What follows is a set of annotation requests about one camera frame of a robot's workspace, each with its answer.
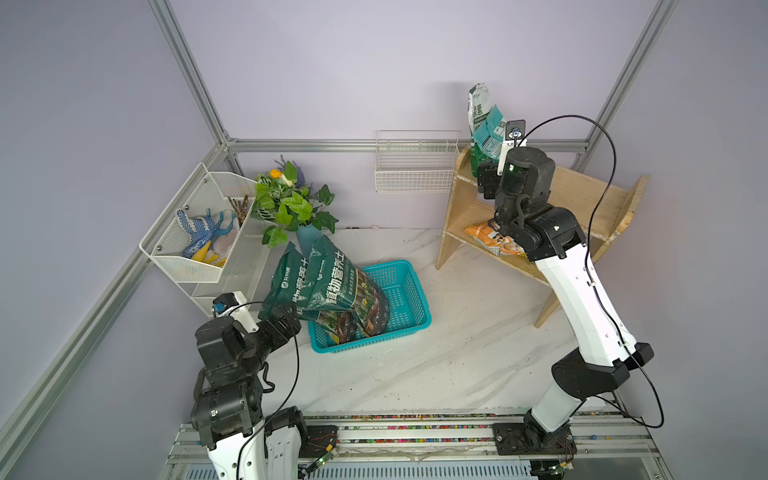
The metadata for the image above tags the dark green soil bag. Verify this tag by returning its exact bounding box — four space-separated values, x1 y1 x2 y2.
296 236 390 345
258 242 358 345

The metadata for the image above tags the orange green snack bag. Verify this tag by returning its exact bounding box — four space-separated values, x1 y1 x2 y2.
464 222 526 257

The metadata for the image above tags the teal white fertilizer bag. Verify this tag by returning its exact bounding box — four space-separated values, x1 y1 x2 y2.
472 104 506 161

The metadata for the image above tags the artificial green plant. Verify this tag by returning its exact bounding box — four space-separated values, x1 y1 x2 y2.
251 157 338 248

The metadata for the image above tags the white green small bag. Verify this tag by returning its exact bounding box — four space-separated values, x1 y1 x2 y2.
468 83 495 177

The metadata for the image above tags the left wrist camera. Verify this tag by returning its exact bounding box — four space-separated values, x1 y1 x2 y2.
212 291 258 333

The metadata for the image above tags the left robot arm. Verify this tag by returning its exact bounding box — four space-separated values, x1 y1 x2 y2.
190 305 338 479

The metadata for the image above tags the blue knitted glove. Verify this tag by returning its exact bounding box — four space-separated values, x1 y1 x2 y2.
175 209 237 259

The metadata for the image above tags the white mesh corner rack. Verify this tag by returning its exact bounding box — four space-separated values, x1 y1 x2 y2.
139 164 269 313

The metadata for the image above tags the teal plastic basket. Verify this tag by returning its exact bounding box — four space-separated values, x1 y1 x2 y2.
308 260 432 354

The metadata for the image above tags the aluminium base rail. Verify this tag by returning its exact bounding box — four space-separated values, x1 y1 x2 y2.
159 411 672 479

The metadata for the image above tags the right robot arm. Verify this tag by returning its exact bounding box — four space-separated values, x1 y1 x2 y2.
477 146 654 454

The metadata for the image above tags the white wire wall basket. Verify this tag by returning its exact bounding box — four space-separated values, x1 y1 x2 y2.
374 130 460 194

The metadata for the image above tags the yellow toy in rack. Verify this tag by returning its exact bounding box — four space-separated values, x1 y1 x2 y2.
190 241 227 268

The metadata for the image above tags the wooden two-tier shelf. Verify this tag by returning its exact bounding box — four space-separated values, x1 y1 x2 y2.
436 146 650 329

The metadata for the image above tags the teal vase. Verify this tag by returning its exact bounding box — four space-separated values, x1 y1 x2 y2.
296 225 323 258

